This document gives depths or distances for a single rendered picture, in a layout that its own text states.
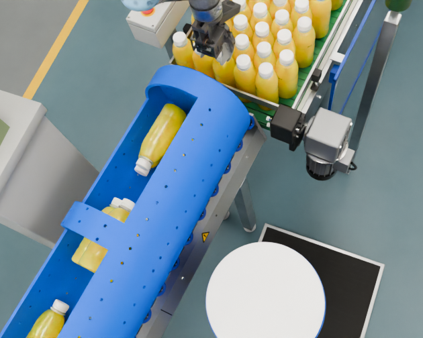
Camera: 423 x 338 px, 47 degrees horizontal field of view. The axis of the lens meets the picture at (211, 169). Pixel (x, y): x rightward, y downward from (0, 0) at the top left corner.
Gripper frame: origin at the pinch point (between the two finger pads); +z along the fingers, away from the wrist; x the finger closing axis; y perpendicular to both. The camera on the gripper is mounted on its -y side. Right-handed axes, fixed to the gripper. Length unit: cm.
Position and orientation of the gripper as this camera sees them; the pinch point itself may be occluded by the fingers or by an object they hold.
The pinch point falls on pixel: (221, 53)
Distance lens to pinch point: 139.9
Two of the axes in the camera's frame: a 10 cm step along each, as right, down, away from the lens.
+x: 8.7, 3.9, -2.9
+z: 1.4, 3.7, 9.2
